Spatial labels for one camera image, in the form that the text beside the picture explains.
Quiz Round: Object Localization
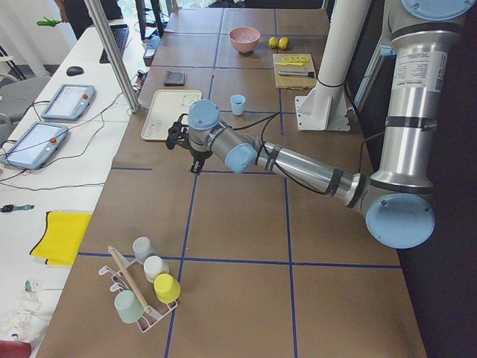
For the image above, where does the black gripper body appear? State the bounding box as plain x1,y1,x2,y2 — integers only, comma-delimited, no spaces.
189,144,211,166

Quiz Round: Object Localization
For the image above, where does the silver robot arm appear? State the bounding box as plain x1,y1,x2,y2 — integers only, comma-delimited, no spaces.
183,1,475,249

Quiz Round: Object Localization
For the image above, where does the light blue plastic cup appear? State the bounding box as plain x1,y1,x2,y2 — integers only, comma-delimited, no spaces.
230,94,246,116

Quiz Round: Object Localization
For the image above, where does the grey plastic cup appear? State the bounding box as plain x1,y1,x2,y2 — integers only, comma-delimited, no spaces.
133,236,159,265

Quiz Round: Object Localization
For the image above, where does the white plastic cup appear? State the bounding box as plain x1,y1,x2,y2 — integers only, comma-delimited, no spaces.
143,255,169,283

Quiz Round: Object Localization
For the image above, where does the ice cubes pile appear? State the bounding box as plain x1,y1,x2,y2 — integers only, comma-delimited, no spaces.
233,33,256,43

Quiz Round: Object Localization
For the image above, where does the yellow plastic cup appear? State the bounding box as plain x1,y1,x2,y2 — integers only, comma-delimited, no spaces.
154,273,181,304

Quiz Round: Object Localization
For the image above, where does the green plastic cup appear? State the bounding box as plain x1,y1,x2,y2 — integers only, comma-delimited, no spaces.
114,290,144,324

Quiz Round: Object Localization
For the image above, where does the cream bear serving tray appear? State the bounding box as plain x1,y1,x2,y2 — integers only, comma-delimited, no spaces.
141,89,202,141

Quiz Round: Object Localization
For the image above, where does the grey folded cloth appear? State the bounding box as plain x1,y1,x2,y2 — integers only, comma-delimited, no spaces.
163,70,186,87

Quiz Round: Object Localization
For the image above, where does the pink bowl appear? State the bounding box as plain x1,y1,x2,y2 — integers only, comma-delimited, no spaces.
229,26,261,53

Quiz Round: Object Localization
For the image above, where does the wooden cutting board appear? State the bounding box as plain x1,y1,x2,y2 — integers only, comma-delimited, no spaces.
273,53,317,90

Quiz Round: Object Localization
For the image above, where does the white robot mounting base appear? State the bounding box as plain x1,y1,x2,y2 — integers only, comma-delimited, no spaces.
294,82,351,131

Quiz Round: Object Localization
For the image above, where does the yellow plastic knife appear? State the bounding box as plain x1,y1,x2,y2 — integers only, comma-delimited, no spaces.
274,61,305,67

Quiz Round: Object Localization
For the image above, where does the yellow lemon upper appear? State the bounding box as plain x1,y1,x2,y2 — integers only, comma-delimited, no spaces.
268,37,279,48

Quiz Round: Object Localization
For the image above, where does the yellow lemon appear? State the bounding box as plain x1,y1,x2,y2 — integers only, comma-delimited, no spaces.
268,37,279,48
278,37,290,50

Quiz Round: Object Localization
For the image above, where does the teach pendant far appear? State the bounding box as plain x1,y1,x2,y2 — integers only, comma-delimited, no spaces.
41,84,96,121

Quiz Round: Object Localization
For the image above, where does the teach pendant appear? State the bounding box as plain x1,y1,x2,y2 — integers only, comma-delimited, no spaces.
1,122,69,169
41,84,96,121

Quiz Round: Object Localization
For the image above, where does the yellow lemon lower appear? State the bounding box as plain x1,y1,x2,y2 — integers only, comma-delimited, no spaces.
278,37,290,50

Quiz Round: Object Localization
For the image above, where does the black keyboard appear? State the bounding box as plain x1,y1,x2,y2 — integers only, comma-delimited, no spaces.
99,24,129,63

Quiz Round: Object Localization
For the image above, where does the yellow cloth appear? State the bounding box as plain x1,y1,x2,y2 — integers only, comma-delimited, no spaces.
30,211,92,266

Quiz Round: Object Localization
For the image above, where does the black computer mouse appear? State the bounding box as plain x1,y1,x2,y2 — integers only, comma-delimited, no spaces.
66,66,84,77

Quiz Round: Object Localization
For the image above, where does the teach pendant near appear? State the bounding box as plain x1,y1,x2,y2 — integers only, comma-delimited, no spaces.
1,122,69,169

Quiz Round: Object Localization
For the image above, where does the white support column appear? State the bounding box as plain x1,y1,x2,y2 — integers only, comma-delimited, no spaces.
316,0,371,89

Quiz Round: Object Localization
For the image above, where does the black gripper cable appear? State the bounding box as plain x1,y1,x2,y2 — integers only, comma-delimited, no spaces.
165,110,284,176

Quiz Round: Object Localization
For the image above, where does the aluminium frame post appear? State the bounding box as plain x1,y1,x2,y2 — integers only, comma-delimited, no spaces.
84,0,139,113

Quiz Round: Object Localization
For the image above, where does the steel knife handle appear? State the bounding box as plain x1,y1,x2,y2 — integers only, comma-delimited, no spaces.
278,70,315,78

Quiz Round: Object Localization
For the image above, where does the wooden rack handle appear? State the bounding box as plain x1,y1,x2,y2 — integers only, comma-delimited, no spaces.
108,245,151,314

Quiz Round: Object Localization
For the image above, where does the white wire cup rack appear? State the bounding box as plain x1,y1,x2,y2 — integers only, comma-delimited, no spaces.
98,266,179,333

